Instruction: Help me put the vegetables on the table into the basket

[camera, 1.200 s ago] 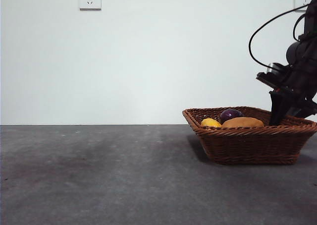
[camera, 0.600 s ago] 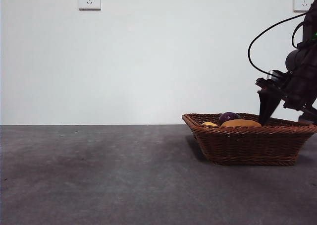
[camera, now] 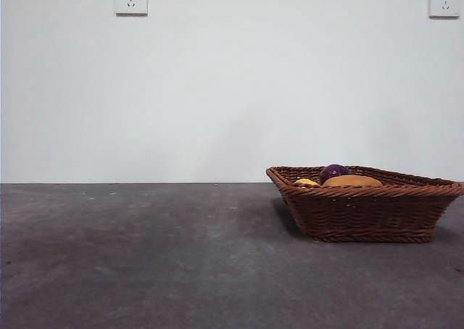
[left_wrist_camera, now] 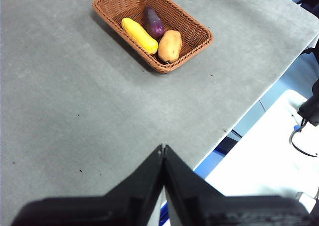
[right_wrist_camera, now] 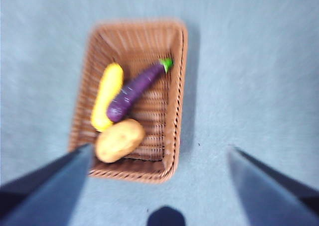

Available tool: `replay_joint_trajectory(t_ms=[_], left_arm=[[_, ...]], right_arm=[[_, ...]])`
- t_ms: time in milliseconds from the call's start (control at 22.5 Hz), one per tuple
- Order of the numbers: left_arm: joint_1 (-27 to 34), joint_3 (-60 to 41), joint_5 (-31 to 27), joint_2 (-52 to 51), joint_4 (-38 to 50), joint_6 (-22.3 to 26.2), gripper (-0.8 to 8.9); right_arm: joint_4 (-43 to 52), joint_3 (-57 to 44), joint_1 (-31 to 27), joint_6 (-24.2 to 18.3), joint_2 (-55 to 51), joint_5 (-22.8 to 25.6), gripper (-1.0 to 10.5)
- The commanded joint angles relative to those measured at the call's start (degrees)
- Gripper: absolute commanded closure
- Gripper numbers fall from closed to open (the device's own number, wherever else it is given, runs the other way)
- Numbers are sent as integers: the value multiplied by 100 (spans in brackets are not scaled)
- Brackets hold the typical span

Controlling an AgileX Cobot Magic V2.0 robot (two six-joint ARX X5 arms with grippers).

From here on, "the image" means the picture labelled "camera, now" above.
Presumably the brown wicker basket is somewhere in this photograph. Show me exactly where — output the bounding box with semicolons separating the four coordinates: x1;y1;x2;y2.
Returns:
266;164;464;243

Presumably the purple onion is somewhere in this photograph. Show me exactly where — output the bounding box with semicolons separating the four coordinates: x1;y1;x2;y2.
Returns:
319;164;353;185

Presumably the brown potato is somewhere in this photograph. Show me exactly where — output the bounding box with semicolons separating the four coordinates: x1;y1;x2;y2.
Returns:
321;174;384;188

